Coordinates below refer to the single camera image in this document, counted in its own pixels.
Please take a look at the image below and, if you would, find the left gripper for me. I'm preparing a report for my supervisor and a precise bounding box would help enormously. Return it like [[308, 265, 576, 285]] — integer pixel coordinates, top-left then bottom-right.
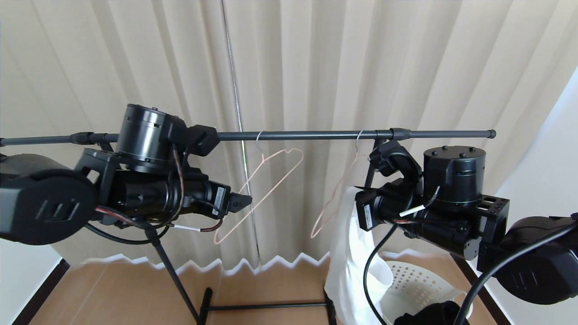
[[111, 172, 232, 224]]

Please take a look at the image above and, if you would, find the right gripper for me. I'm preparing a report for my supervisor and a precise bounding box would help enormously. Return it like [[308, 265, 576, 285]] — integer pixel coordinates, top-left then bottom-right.
[[355, 180, 481, 261]]

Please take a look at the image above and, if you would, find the black garment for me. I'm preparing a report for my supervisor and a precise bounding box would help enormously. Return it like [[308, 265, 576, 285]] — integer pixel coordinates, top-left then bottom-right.
[[393, 300, 466, 325]]

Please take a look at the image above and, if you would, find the pink clothes hanger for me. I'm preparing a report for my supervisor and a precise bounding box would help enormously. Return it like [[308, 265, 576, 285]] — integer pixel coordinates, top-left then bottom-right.
[[310, 130, 369, 239], [213, 131, 304, 246]]

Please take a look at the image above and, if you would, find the white printed t-shirt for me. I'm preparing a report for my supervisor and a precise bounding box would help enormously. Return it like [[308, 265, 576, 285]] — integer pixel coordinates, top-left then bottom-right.
[[324, 182, 395, 325]]

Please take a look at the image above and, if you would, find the white laundry basket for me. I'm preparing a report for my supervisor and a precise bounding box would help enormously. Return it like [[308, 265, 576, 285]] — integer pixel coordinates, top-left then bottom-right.
[[379, 260, 474, 325]]

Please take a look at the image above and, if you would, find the black clothes rack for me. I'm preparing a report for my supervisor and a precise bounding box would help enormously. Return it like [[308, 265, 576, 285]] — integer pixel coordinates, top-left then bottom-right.
[[0, 128, 497, 325]]

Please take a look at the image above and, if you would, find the beige curtain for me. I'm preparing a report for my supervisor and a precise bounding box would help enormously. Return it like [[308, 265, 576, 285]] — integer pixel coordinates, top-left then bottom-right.
[[0, 0, 578, 272]]

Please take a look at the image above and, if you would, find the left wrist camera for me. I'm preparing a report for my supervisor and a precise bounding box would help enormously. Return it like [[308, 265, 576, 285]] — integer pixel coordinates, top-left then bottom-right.
[[168, 115, 221, 175]]

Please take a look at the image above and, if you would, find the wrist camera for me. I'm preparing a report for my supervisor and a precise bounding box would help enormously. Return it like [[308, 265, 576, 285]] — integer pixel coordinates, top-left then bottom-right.
[[168, 115, 221, 175], [369, 139, 423, 191]]

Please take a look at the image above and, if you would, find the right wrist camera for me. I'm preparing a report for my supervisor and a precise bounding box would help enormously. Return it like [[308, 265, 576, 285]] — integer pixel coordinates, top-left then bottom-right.
[[369, 139, 423, 191]]

